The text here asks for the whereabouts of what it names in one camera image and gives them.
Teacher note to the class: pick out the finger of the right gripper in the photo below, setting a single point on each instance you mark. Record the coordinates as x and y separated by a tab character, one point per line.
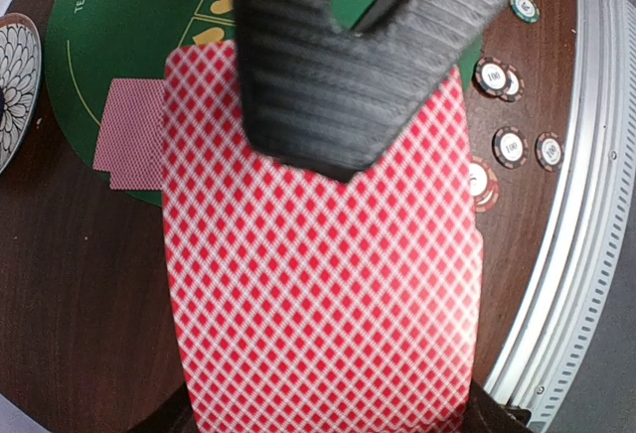
332	100

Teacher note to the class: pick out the red five chip stack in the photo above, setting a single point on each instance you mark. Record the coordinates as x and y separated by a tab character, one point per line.
484	185

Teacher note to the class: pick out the dealt red-backed card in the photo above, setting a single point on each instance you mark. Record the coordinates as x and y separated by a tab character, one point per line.
135	181

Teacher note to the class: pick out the red-backed card deck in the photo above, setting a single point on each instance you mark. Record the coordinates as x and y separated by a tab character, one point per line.
306	305

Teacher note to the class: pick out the green twenty chip stack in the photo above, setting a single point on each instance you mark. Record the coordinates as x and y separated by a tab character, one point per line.
526	10

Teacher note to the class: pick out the round green poker mat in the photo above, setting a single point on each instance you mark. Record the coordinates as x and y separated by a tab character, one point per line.
91	42

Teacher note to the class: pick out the patterned ceramic saucer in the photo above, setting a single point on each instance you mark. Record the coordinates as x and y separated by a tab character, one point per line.
21	73

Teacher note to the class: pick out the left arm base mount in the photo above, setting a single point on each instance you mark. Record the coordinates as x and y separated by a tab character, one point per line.
521	415

